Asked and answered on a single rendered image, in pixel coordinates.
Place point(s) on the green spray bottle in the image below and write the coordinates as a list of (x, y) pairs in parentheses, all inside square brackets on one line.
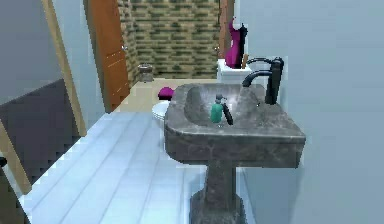
[(216, 111)]

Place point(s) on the grey metal bin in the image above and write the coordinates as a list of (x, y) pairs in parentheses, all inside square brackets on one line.
[(145, 72)]

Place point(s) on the black sink faucet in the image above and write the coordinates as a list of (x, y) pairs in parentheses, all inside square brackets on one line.
[(274, 83)]

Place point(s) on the black stick in sink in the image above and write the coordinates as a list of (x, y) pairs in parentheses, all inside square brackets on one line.
[(228, 115)]

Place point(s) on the dark grey shower panel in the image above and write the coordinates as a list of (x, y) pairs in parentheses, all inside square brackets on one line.
[(36, 130)]

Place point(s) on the wooden stick on toilet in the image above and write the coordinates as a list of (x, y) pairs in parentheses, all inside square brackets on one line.
[(245, 61)]

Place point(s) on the magenta round object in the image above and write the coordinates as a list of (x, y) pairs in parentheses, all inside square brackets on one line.
[(165, 93)]

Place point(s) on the white toilet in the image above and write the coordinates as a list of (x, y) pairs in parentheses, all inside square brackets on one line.
[(230, 74)]

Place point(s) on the magenta spray bottle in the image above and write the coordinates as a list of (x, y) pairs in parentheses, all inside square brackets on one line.
[(235, 46)]

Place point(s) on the grey stone pedestal sink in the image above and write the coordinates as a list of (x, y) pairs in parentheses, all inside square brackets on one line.
[(233, 140)]

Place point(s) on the orange wooden room door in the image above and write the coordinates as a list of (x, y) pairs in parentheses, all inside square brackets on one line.
[(108, 50)]

